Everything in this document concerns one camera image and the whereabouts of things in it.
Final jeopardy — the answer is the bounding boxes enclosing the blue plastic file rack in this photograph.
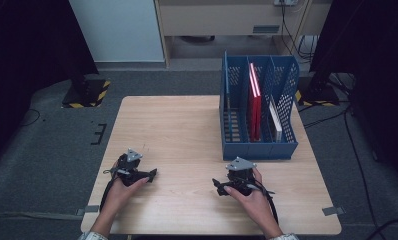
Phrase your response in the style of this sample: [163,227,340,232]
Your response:
[219,50,301,162]

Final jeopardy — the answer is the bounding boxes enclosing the beige desk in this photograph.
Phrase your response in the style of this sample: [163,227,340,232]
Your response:
[153,0,335,69]

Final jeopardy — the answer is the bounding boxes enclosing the long black floor cable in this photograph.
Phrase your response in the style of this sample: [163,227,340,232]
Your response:
[342,99,381,240]

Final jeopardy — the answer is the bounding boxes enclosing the hanging black cables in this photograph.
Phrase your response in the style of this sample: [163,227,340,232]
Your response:
[280,3,319,64]

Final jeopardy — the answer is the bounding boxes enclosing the black curtain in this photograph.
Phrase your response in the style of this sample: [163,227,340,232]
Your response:
[310,0,398,188]
[0,0,100,174]

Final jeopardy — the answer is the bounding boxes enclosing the white cabinet panel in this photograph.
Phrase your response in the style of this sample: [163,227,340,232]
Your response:
[69,0,165,64]

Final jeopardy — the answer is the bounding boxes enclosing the left hand-held gripper cable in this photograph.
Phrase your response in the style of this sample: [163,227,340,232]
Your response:
[99,166,122,213]

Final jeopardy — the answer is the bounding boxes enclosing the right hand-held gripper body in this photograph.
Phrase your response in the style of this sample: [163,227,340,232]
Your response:
[225,156,258,197]

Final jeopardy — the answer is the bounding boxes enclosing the black floor marking tape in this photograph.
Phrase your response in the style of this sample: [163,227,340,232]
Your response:
[90,123,108,146]

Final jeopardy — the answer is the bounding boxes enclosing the white book with green leaf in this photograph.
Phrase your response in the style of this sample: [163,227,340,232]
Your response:
[267,99,284,143]

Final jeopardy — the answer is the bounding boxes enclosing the thin black floor cable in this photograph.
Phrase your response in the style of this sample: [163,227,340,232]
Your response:
[15,108,43,129]

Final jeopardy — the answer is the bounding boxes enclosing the grey tape piece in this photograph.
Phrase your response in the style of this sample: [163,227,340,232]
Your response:
[76,205,99,216]
[321,206,345,217]

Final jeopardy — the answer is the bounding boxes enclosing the black stand with striped base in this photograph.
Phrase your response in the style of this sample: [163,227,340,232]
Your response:
[61,59,111,109]
[295,66,341,108]

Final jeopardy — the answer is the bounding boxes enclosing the person's right hand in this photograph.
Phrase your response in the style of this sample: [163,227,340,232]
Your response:
[223,168,275,229]

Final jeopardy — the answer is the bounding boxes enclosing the right hand-held gripper cable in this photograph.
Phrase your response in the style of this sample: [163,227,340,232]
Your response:
[253,184,280,225]

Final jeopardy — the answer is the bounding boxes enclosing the short black floor cable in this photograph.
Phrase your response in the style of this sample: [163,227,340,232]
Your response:
[303,109,348,129]

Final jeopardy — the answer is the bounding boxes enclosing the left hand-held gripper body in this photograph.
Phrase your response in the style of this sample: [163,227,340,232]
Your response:
[116,148,144,187]

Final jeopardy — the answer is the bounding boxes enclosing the thick black floor cable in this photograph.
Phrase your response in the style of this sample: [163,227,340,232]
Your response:
[366,218,398,240]

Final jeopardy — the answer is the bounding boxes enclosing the hand-held gripper cable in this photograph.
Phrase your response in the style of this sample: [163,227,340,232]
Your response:
[99,166,122,213]
[253,184,280,225]

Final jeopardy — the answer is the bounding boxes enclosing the person's left hand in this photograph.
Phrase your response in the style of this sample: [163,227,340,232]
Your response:
[102,177,150,219]

